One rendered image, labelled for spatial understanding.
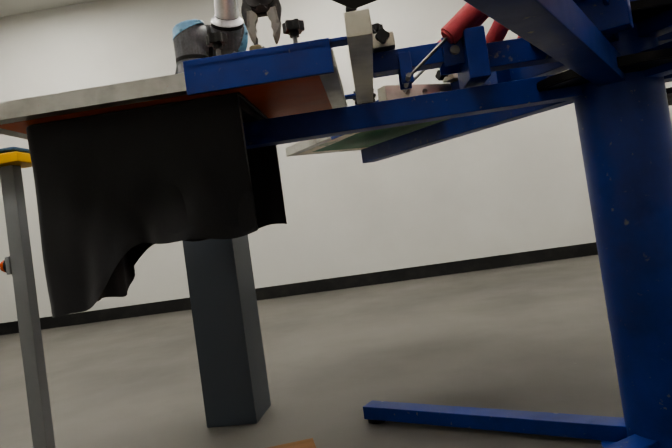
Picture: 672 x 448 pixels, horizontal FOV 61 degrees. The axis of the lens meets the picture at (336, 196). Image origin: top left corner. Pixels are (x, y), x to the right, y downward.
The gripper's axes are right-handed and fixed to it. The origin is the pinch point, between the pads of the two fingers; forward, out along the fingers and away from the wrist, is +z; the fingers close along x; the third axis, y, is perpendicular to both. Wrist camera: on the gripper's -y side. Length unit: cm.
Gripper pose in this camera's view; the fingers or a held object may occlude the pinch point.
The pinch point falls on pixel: (265, 39)
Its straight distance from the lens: 151.8
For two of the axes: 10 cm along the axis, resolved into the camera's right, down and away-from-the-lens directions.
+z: 1.4, 9.9, -0.4
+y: 0.7, 0.3, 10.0
